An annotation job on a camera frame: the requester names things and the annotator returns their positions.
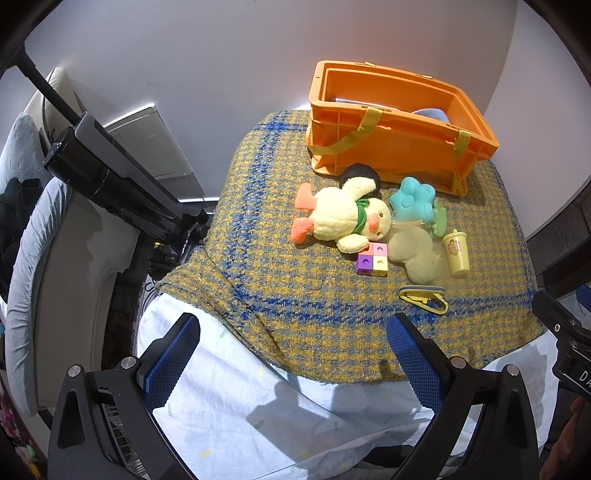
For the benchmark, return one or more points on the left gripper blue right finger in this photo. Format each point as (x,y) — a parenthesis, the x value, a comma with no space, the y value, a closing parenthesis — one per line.
(424,364)

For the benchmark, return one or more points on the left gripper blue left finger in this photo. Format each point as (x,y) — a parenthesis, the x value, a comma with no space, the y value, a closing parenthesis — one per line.
(162,364)

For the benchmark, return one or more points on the yellow blue strap clip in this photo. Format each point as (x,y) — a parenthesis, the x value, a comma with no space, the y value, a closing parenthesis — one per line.
(429,298)

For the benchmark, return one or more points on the four colour cube block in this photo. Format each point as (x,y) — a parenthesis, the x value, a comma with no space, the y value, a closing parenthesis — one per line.
(373,261)

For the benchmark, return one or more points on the olive yellow plush toy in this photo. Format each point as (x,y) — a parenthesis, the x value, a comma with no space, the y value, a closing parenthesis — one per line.
(412,247)

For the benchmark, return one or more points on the yellow toy cup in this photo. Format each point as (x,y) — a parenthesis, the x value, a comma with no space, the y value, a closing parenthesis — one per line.
(456,248)

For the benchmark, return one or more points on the green rubber frog toy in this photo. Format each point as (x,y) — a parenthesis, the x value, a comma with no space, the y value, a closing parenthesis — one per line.
(440,220)

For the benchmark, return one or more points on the teal plush flower toy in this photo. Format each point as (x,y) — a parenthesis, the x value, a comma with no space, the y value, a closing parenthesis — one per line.
(413,201)

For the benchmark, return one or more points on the yellow plush duck green scarf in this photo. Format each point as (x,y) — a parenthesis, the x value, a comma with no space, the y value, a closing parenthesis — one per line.
(342,214)

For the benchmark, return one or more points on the black round ball toy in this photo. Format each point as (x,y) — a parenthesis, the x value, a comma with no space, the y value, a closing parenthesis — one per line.
(364,171)

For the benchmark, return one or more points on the person's right hand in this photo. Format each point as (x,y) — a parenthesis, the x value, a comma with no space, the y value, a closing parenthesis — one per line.
(565,444)

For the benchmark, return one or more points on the white bed sheet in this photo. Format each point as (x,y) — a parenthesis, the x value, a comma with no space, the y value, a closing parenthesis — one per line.
(234,416)

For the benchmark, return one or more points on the grey cushioned chair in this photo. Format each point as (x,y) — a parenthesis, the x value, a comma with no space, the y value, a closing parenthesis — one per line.
(68,258)

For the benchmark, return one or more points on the yellow blue woven blanket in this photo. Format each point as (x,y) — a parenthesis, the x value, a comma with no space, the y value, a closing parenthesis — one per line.
(320,313)

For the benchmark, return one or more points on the black tripod stand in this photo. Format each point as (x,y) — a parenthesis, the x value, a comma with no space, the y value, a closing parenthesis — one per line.
(93,163)

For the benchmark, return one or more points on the orange plastic storage crate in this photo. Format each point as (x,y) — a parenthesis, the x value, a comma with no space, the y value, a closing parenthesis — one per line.
(397,144)

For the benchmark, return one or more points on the pastel patterned baby blanket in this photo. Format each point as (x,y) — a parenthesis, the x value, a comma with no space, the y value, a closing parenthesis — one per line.
(433,113)

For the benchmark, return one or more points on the white wall panel heater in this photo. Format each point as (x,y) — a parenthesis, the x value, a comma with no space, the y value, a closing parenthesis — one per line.
(143,133)

